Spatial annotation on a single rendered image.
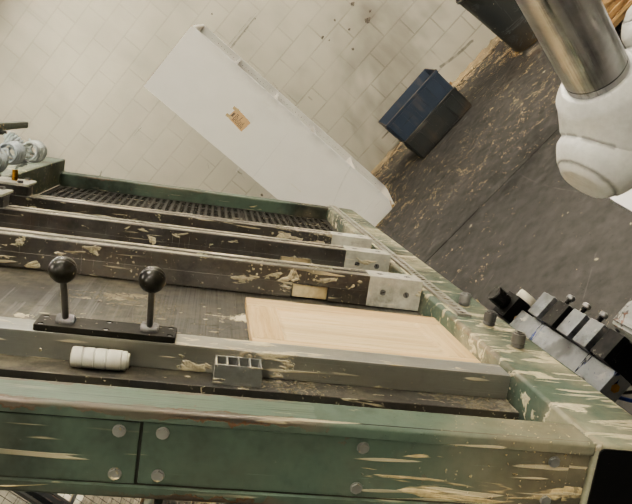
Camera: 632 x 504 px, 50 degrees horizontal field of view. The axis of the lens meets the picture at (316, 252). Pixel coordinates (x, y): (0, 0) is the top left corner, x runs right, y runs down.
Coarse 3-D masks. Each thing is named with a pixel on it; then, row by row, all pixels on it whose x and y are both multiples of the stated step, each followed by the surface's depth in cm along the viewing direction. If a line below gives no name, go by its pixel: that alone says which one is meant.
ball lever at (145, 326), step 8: (144, 272) 93; (152, 272) 93; (160, 272) 94; (144, 280) 93; (152, 280) 93; (160, 280) 93; (144, 288) 93; (152, 288) 93; (160, 288) 94; (152, 296) 96; (152, 304) 97; (152, 312) 98; (152, 320) 99; (144, 328) 100; (152, 328) 100
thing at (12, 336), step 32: (0, 320) 98; (32, 320) 100; (0, 352) 96; (32, 352) 97; (64, 352) 98; (128, 352) 99; (160, 352) 99; (192, 352) 100; (224, 352) 101; (256, 352) 102; (288, 352) 103; (320, 352) 106; (352, 352) 108; (352, 384) 105; (384, 384) 105; (416, 384) 106; (448, 384) 107; (480, 384) 108
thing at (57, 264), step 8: (64, 256) 92; (56, 264) 91; (64, 264) 91; (72, 264) 92; (48, 272) 91; (56, 272) 91; (64, 272) 91; (72, 272) 92; (56, 280) 91; (64, 280) 91; (64, 288) 94; (64, 296) 95; (64, 304) 96; (64, 312) 97; (56, 320) 98; (64, 320) 98; (72, 320) 98
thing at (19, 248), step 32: (0, 256) 141; (32, 256) 142; (96, 256) 144; (128, 256) 145; (160, 256) 146; (192, 256) 146; (224, 256) 151; (224, 288) 149; (256, 288) 150; (288, 288) 151; (352, 288) 153; (384, 288) 154; (416, 288) 155
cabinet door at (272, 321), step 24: (264, 312) 130; (288, 312) 134; (312, 312) 136; (336, 312) 138; (360, 312) 141; (384, 312) 144; (264, 336) 116; (288, 336) 119; (312, 336) 121; (336, 336) 123; (360, 336) 125; (384, 336) 128; (408, 336) 130; (432, 336) 131; (456, 360) 119
